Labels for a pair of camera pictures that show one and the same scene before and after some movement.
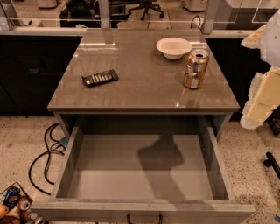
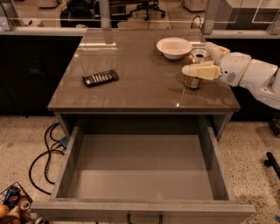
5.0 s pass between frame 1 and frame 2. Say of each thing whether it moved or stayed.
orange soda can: stayed
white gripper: moved
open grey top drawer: stayed
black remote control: stayed
